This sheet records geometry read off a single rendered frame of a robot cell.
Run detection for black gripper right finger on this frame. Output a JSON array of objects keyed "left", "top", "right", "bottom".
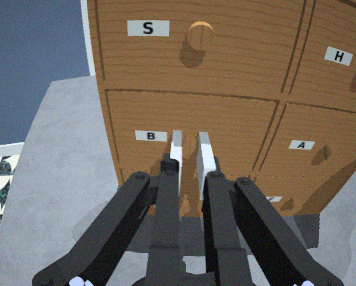
[{"left": 196, "top": 132, "right": 344, "bottom": 286}]

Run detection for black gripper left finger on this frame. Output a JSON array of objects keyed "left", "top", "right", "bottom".
[{"left": 32, "top": 130, "right": 182, "bottom": 286}]

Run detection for brown wooden drawer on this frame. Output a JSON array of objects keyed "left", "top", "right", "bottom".
[
  {"left": 97, "top": 0, "right": 304, "bottom": 94},
  {"left": 122, "top": 169, "right": 248, "bottom": 216},
  {"left": 259, "top": 101, "right": 356, "bottom": 173},
  {"left": 253, "top": 176, "right": 347, "bottom": 215},
  {"left": 107, "top": 89, "right": 276, "bottom": 172},
  {"left": 289, "top": 0, "right": 356, "bottom": 107}
]

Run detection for brown wooden chest of drawers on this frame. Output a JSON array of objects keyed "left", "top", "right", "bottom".
[{"left": 87, "top": 0, "right": 356, "bottom": 216}]

